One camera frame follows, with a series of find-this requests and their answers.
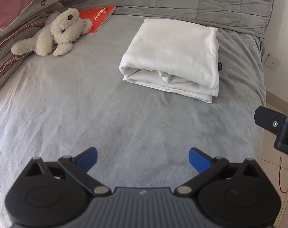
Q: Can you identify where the white Winnie the Pooh sweatshirt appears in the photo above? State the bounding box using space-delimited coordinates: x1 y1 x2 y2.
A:
119 19 220 104

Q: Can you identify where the grey bed sheet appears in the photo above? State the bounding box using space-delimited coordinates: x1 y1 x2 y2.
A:
0 15 266 227

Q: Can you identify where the folded grey quilt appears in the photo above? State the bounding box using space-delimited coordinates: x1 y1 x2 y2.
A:
0 2 64 90

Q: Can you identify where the white plush bear toy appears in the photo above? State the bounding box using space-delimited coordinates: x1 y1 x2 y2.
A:
11 8 93 57

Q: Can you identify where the red book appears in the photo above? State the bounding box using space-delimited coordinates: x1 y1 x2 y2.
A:
80 6 116 34

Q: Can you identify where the red cable on floor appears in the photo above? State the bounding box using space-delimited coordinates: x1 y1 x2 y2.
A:
278 156 288 194

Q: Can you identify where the white wall socket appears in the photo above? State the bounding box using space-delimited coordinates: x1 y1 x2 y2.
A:
264 53 282 71

